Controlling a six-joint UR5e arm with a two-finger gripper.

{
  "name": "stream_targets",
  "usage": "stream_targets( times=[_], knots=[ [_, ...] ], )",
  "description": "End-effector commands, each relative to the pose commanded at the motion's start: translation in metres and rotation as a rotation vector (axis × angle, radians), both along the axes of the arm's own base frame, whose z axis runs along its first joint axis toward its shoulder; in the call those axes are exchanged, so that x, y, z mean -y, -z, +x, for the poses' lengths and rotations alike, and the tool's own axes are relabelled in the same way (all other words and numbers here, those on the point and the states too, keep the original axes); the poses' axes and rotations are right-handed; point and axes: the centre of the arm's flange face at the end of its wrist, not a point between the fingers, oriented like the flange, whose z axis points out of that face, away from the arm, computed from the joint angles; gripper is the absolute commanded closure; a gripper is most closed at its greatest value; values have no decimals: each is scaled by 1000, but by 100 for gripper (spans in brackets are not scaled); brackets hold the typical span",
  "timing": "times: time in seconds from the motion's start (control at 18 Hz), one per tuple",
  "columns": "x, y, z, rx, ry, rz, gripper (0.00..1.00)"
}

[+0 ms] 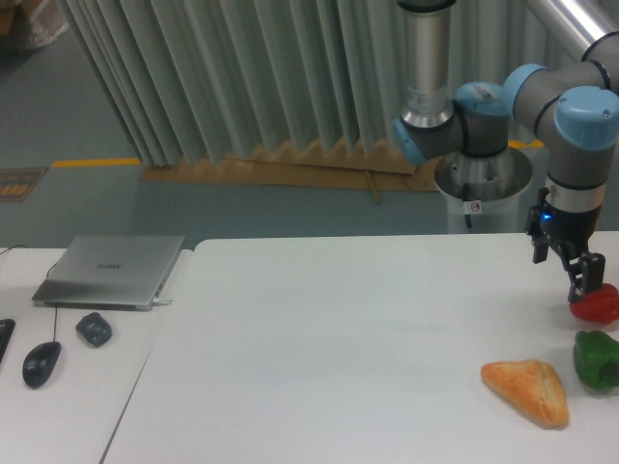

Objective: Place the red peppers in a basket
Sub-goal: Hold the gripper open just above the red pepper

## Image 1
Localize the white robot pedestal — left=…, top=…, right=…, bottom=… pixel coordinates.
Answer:
left=434, top=147, right=533, bottom=234

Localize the silver closed laptop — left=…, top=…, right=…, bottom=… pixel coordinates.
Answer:
left=32, top=235, right=185, bottom=310

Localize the clear plastic bag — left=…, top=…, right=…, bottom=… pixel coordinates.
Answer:
left=22, top=0, right=69, bottom=49

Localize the pale green curtain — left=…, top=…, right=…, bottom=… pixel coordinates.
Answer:
left=56, top=0, right=590, bottom=167

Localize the white laptop plug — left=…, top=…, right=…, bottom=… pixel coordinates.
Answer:
left=152, top=299, right=173, bottom=306

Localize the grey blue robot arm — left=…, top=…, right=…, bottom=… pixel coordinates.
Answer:
left=393, top=1, right=618, bottom=301

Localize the red bell pepper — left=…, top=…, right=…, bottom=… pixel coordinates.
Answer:
left=570, top=283, right=618, bottom=324

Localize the black keyboard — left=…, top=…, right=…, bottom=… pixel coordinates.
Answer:
left=0, top=319, right=15, bottom=362

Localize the dark grey round controller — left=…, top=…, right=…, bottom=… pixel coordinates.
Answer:
left=75, top=312, right=113, bottom=348

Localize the black pedestal cable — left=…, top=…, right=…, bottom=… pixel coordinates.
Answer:
left=461, top=181, right=474, bottom=235

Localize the green bell pepper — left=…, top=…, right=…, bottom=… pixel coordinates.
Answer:
left=573, top=331, right=618, bottom=390

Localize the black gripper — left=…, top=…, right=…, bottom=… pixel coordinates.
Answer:
left=525, top=187, right=605, bottom=303

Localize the brown cardboard sheet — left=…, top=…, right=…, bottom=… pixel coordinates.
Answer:
left=141, top=139, right=439, bottom=195

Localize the black computer mouse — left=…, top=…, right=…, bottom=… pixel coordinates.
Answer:
left=22, top=341, right=62, bottom=389

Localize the triangular bread roll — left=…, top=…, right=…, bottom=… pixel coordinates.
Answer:
left=481, top=359, right=570, bottom=428

